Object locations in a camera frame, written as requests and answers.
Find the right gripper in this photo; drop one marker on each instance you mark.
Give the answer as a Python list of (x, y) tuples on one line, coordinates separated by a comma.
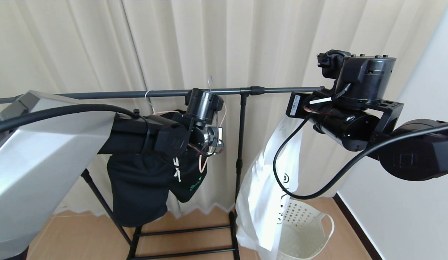
[(339, 126)]

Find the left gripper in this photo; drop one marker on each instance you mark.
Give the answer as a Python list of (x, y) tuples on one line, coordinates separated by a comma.
[(205, 139)]

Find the white printed t-shirt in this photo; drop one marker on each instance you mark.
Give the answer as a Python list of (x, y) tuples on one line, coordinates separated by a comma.
[(260, 202)]

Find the black shorts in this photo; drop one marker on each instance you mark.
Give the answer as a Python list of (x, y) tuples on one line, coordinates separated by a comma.
[(137, 191)]

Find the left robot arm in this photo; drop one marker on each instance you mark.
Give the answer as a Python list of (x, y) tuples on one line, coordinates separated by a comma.
[(47, 162)]

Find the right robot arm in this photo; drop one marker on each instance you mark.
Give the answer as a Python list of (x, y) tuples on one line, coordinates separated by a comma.
[(408, 155)]

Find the black clothes rack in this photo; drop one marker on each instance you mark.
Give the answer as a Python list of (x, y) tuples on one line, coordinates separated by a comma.
[(101, 95)]

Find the white laundry basket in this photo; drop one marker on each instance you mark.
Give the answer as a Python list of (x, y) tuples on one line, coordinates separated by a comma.
[(317, 238)]

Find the beige curtain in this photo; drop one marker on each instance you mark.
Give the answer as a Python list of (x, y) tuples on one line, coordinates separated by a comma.
[(281, 43)]

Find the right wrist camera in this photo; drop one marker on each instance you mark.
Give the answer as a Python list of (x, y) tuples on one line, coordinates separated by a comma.
[(332, 66)]

